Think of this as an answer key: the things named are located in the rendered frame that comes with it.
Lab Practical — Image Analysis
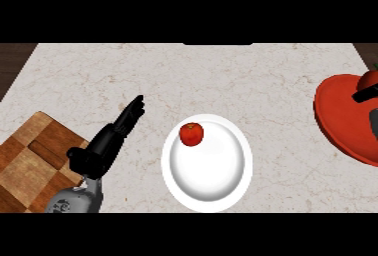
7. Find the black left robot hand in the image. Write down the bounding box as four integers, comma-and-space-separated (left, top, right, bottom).
66, 94, 147, 180

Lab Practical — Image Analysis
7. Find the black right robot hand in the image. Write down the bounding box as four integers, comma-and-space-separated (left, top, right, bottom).
351, 87, 378, 104

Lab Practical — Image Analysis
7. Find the red bowl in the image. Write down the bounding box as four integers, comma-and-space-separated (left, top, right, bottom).
314, 73, 378, 168

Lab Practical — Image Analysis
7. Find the red bell pepper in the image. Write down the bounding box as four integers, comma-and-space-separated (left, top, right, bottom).
179, 122, 206, 147

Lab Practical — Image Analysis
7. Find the white plate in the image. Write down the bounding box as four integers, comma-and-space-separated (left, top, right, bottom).
162, 113, 255, 214

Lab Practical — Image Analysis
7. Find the red vegetable with green stem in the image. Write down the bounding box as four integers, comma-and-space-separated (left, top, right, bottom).
356, 63, 378, 95

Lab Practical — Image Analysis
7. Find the checkered wooden cutting board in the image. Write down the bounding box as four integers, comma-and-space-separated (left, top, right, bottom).
0, 110, 94, 214

